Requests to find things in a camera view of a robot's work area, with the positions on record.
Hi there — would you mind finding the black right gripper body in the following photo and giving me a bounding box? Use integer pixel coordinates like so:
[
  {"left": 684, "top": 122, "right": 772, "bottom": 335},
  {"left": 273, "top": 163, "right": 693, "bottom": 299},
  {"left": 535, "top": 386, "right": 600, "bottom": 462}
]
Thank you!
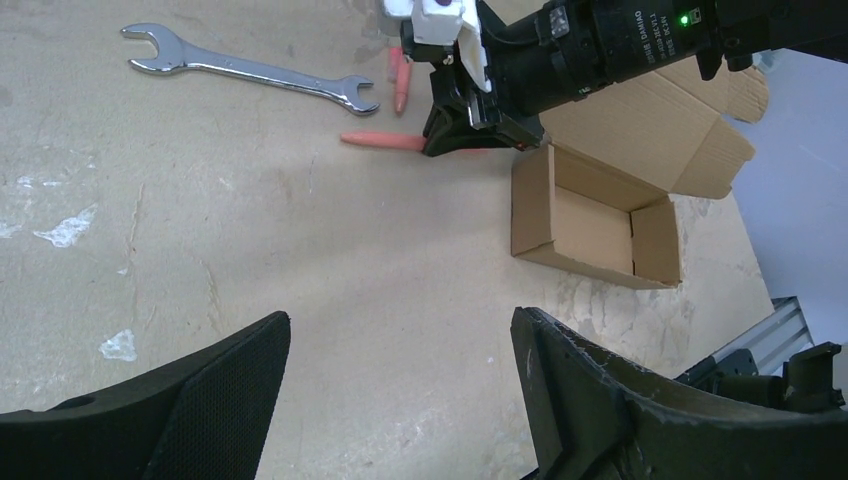
[{"left": 430, "top": 0, "right": 716, "bottom": 149}]

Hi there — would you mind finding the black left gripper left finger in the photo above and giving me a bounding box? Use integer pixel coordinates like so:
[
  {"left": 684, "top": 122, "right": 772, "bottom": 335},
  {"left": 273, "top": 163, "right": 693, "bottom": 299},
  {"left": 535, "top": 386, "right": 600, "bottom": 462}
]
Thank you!
[{"left": 1, "top": 311, "right": 291, "bottom": 479}]

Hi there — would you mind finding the silver open-end wrench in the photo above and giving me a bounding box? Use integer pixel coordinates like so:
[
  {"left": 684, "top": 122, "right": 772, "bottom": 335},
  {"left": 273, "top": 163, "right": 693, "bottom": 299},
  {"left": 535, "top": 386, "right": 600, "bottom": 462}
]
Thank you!
[{"left": 120, "top": 23, "right": 380, "bottom": 116}]

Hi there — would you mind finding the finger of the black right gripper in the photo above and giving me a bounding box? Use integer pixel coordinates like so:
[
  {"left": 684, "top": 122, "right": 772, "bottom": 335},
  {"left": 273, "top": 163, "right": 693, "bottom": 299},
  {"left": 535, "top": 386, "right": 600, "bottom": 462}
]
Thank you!
[{"left": 422, "top": 99, "right": 530, "bottom": 157}]

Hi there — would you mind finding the aluminium frame extrusion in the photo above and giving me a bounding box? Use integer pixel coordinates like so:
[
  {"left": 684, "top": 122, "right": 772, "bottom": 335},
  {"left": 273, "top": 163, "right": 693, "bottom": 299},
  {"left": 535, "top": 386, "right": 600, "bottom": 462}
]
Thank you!
[{"left": 712, "top": 297, "right": 814, "bottom": 376}]

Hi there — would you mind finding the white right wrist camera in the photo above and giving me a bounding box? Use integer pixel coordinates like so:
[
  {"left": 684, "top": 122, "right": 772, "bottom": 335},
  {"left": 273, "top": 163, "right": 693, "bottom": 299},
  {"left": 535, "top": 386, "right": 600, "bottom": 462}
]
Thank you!
[{"left": 376, "top": 0, "right": 493, "bottom": 93}]

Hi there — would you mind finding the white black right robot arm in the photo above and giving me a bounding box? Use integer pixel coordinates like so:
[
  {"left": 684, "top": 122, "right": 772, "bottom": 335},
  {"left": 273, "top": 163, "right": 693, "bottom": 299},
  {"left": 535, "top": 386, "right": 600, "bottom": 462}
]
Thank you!
[{"left": 423, "top": 1, "right": 847, "bottom": 157}]

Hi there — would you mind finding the red pen with white label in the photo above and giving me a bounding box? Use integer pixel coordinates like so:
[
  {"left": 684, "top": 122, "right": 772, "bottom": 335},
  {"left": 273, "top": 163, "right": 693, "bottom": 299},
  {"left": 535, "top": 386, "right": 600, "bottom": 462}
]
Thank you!
[{"left": 387, "top": 46, "right": 403, "bottom": 83}]

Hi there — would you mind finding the brown cardboard box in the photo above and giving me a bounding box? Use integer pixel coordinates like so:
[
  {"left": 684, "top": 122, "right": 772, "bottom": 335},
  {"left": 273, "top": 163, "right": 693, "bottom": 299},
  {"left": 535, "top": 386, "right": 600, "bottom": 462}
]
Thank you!
[{"left": 511, "top": 59, "right": 769, "bottom": 290}]

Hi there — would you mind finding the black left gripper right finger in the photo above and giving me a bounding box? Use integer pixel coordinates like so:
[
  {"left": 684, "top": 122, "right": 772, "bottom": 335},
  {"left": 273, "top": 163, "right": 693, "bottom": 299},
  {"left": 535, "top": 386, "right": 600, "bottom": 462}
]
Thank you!
[{"left": 510, "top": 307, "right": 847, "bottom": 479}]

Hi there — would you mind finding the salmon pen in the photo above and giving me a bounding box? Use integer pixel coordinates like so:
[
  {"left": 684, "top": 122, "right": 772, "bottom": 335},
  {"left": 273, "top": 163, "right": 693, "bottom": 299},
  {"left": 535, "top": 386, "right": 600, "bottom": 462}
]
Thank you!
[
  {"left": 394, "top": 58, "right": 412, "bottom": 116},
  {"left": 340, "top": 131, "right": 427, "bottom": 152}
]

